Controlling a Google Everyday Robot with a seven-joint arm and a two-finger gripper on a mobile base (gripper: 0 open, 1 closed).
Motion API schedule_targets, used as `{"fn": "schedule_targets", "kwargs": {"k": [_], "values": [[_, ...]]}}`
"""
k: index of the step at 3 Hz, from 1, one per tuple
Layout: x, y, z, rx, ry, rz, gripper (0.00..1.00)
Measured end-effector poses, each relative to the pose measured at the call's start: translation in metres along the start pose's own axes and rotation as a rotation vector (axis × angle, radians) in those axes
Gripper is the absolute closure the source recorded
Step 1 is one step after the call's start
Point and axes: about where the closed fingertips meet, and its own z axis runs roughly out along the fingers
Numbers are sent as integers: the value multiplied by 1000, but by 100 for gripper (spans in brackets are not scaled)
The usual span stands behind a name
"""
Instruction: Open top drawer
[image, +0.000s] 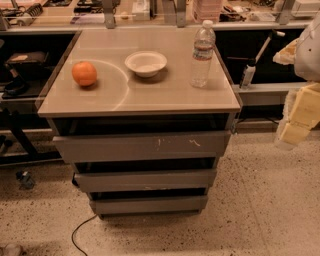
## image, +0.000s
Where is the grey bottom drawer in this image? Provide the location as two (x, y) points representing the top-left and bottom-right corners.
(89, 195), (208, 215)

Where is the grey drawer cabinet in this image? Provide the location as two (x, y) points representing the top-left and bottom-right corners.
(37, 27), (243, 220)

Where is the yellow foam padded gripper finger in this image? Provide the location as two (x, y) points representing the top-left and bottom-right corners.
(275, 83), (320, 150)

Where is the grey middle drawer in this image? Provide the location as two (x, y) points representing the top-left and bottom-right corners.
(75, 169), (216, 192)

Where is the clear plastic water bottle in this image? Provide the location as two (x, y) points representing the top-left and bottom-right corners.
(190, 20), (216, 88)

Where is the black floor cable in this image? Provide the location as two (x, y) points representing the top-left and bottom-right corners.
(71, 214), (99, 256)

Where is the grey top drawer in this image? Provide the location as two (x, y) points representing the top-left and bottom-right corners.
(53, 131), (231, 163)

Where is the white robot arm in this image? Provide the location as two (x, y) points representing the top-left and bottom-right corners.
(273, 14), (320, 150)

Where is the orange fruit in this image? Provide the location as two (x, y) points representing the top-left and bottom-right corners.
(72, 61), (97, 87)

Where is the pink stacked box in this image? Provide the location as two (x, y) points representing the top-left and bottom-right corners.
(192, 0), (223, 22)

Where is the white box on bench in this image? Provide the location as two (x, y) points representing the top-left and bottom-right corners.
(132, 0), (150, 21)

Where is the white bowl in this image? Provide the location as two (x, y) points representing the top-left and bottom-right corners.
(125, 51), (167, 78)

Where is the grey drawer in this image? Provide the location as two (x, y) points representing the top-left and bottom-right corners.
(89, 195), (208, 215)
(53, 131), (231, 163)
(75, 169), (216, 192)

